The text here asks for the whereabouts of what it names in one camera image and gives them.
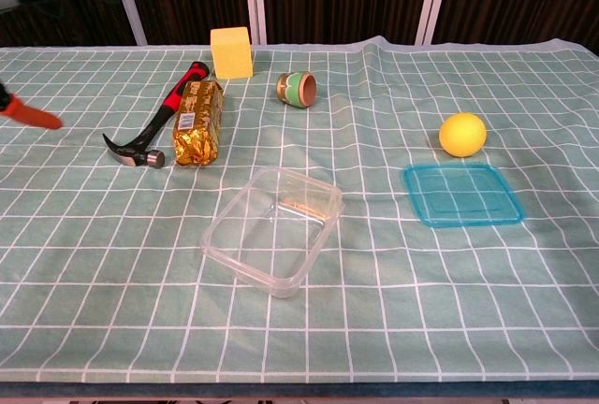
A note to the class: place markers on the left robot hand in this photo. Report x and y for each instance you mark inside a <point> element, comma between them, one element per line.
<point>23,111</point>

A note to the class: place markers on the clear plastic container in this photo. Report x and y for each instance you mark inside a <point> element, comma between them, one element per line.
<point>224,245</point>

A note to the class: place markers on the blue container lid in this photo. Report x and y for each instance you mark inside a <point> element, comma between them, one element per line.
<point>463,196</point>

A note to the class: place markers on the red black claw hammer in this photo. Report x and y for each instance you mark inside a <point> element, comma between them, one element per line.
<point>161,111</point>

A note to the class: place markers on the gold foil snack package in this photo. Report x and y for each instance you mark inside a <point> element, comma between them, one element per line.
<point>199,128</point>

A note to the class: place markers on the yellow foam cube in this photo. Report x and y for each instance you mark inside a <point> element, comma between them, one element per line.
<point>231,53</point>

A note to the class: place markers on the green checked tablecloth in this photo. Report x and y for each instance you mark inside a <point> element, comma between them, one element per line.
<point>140,306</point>

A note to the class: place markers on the small green brown cup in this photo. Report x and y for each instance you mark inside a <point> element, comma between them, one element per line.
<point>295,90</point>

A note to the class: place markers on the yellow ball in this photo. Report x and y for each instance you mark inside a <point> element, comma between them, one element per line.
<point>463,135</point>

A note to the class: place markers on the white partition frame post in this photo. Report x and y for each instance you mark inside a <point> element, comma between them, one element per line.
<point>434,2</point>
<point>255,2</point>
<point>127,2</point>

